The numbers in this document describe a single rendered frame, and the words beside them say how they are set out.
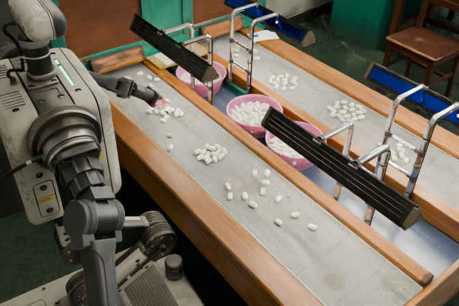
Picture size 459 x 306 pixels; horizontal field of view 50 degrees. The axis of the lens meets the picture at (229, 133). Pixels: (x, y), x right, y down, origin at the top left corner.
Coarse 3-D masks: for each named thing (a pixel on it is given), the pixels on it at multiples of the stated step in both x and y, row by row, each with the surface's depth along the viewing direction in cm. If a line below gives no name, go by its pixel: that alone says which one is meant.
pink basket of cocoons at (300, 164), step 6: (306, 126) 224; (312, 126) 223; (312, 132) 223; (318, 132) 220; (270, 138) 221; (282, 156) 208; (288, 156) 205; (288, 162) 209; (300, 162) 208; (294, 168) 212; (300, 168) 212; (306, 168) 213
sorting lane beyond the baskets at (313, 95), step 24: (216, 48) 287; (240, 48) 288; (264, 48) 288; (264, 72) 266; (288, 72) 267; (288, 96) 248; (312, 96) 248; (336, 96) 248; (336, 120) 232; (360, 120) 232; (384, 120) 233; (360, 144) 217; (408, 168) 205; (432, 168) 205; (456, 168) 206; (432, 192) 194; (456, 192) 194
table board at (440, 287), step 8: (456, 264) 166; (448, 272) 163; (456, 272) 167; (440, 280) 161; (448, 280) 165; (456, 280) 174; (424, 288) 158; (432, 288) 158; (440, 288) 164; (448, 288) 172; (416, 296) 156; (424, 296) 156; (432, 296) 163; (440, 296) 170; (408, 304) 153; (416, 304) 154; (424, 304) 160; (432, 304) 169
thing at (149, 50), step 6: (246, 18) 303; (246, 24) 306; (258, 24) 312; (198, 30) 284; (174, 36) 277; (180, 36) 278; (186, 36) 281; (222, 36) 300; (204, 42) 293; (144, 48) 267; (150, 48) 270; (150, 54) 272; (84, 66) 250; (126, 66) 268; (132, 66) 268; (108, 72) 263; (114, 72) 263; (120, 168) 304
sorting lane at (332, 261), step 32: (160, 128) 224; (192, 128) 224; (192, 160) 206; (224, 160) 207; (256, 160) 207; (224, 192) 191; (256, 192) 192; (288, 192) 192; (256, 224) 178; (288, 224) 179; (320, 224) 179; (288, 256) 167; (320, 256) 167; (352, 256) 168; (320, 288) 157; (352, 288) 157; (384, 288) 158; (416, 288) 158
